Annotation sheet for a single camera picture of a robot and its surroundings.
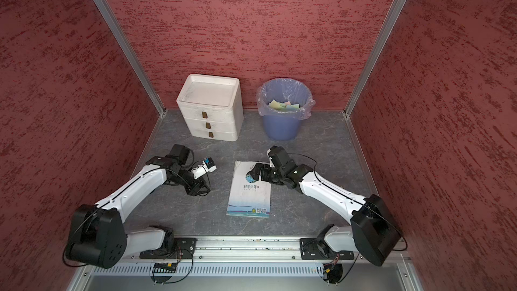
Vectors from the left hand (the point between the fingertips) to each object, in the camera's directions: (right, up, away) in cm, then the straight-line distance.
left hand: (203, 189), depth 82 cm
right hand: (+23, +4, 0) cm, 24 cm away
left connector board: (-11, -26, -10) cm, 30 cm away
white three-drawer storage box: (+2, +36, +7) cm, 37 cm away
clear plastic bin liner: (+37, +43, +20) cm, 60 cm away
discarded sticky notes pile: (+36, +38, +23) cm, 57 cm away
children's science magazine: (+18, -5, +3) cm, 19 cm away
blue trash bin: (+36, +27, +15) cm, 47 cm away
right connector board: (+51, -27, -11) cm, 59 cm away
